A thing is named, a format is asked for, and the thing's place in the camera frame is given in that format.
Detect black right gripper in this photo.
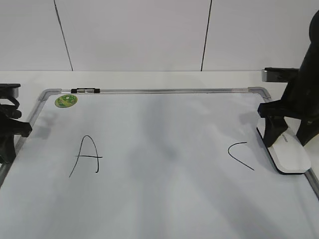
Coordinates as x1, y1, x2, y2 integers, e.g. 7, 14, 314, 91
257, 98, 319, 147

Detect white board eraser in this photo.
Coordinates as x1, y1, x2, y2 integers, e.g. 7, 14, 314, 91
257, 119, 311, 174

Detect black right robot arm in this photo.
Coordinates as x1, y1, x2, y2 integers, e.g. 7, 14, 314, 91
257, 12, 319, 147

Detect white board with grey frame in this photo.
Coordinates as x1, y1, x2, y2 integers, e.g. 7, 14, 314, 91
0, 88, 319, 239

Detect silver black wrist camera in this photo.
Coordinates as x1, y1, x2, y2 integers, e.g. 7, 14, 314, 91
0, 83, 21, 99
262, 67, 299, 83

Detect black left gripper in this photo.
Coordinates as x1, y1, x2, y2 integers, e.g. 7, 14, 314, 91
0, 98, 32, 164

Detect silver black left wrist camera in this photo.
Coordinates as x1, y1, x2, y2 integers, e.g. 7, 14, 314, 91
0, 83, 21, 99

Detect round green magnet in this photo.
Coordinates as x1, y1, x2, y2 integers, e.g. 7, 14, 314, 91
55, 94, 78, 109

